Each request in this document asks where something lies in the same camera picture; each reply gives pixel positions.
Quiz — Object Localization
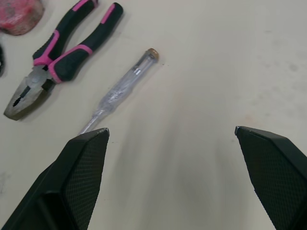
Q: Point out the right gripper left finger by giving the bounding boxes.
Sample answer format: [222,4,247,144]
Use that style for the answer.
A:
[0,127,110,230]

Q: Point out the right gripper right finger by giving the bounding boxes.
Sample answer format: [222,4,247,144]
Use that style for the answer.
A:
[234,126,307,230]

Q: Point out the pink and black pliers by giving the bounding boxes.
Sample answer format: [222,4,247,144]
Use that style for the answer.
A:
[3,0,124,121]

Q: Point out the black tool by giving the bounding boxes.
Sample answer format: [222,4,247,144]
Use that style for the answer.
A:
[0,44,5,77]

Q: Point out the clear test screwdriver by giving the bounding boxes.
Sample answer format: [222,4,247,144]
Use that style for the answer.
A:
[79,48,161,135]

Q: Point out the red mesh pouch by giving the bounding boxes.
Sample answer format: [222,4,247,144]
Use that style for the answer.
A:
[0,0,46,36]

